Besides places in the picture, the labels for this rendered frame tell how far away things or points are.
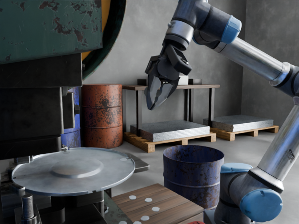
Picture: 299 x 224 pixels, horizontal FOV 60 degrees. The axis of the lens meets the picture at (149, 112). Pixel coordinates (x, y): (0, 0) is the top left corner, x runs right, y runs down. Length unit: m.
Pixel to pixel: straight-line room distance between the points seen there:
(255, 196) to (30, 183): 0.62
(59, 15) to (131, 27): 4.00
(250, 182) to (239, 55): 0.42
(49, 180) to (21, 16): 0.35
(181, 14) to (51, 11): 0.41
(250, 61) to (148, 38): 3.69
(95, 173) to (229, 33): 0.53
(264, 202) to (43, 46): 0.74
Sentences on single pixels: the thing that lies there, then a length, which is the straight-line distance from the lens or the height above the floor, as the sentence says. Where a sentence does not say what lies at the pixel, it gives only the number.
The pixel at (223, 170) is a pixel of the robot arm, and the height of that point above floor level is 0.66.
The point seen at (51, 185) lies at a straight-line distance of 0.61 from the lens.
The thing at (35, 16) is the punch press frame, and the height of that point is 1.10.
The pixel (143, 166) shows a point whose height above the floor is 0.78.
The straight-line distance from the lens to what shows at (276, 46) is 5.64.
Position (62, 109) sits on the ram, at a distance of 0.57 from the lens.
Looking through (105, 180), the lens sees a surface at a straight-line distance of 0.61.
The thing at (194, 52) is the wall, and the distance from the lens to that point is 5.12.
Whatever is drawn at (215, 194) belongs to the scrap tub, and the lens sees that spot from 1.80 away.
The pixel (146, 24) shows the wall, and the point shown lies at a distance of 4.59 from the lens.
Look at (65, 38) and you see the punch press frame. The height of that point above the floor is 1.07.
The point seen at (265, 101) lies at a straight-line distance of 5.72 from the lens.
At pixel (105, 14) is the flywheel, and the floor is 1.24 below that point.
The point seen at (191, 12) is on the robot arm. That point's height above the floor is 1.18.
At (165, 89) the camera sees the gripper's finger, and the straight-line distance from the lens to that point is 0.72.
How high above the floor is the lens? 1.01
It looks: 8 degrees down
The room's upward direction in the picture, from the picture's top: straight up
